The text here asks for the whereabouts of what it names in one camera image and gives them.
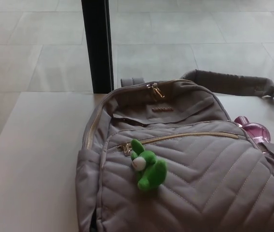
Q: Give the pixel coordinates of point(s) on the grey quilted backpack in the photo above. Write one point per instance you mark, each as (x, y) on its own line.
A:
(199, 183)

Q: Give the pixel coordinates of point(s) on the pink transparent water bottle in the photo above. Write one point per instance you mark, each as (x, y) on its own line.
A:
(255, 131)

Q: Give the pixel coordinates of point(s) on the black vertical window post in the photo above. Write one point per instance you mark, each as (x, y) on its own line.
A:
(98, 43)

